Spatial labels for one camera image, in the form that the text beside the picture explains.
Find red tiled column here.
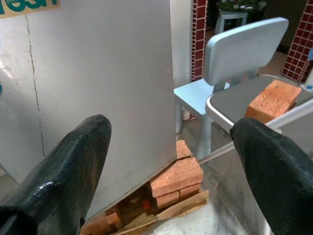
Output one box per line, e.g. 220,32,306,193
281,0,313,83
189,0,208,83

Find orange clay brick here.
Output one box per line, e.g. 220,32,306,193
244,79,303,124
176,139,193,160
80,208,123,235
178,183,202,199
149,156,204,198
154,190,180,210

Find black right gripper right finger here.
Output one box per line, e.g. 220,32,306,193
229,117,313,235

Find green potted plants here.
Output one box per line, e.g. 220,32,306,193
216,0,267,12

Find brown cardboard sheet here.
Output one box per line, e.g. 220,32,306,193
119,189,210,235

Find small white table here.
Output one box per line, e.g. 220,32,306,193
215,9,249,34

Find grey folding chair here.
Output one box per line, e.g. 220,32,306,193
199,74,313,165

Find light blue plastic chair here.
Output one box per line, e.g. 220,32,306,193
173,16,290,161

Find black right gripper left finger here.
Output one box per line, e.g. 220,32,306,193
0,114,112,235

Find cardboard sign teal letters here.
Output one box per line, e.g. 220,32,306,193
0,0,61,19

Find white fridge cabinet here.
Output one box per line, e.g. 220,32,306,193
0,14,46,184

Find white fridge door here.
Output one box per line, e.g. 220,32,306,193
25,0,177,218

